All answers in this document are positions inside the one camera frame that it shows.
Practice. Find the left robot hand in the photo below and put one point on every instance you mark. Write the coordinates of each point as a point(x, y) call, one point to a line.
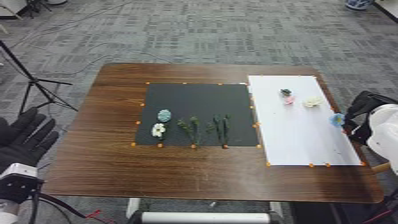
point(23, 140)

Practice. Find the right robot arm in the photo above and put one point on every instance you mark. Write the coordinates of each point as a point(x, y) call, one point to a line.
point(384, 133)

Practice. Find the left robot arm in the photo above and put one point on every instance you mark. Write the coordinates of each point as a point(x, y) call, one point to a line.
point(18, 186)

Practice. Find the black tripod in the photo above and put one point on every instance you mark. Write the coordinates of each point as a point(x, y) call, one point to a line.
point(36, 83)

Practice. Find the white flower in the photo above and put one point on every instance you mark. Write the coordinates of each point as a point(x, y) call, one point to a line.
point(158, 130)

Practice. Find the teal flower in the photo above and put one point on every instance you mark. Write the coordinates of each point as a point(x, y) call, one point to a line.
point(163, 115)

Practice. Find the green sprig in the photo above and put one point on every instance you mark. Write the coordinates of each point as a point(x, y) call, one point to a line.
point(222, 128)
point(192, 130)

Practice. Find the dark mat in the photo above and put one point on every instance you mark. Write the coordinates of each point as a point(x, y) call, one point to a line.
point(201, 103)

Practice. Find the pale grey bar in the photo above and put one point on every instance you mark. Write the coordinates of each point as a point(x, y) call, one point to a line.
point(204, 218)

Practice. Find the white sheet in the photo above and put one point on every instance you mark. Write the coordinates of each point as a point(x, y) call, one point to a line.
point(295, 133)

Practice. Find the pink flower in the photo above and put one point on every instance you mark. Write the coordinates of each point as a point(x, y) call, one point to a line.
point(288, 100)

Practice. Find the dark green flower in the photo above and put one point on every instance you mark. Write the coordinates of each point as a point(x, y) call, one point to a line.
point(286, 92)

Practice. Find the cream flower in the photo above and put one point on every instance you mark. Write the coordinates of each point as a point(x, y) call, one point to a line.
point(313, 101)

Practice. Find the blue flower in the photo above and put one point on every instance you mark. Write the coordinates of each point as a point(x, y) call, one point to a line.
point(336, 119)

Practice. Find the blue and white vase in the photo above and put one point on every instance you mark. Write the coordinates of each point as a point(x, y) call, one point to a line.
point(359, 4)

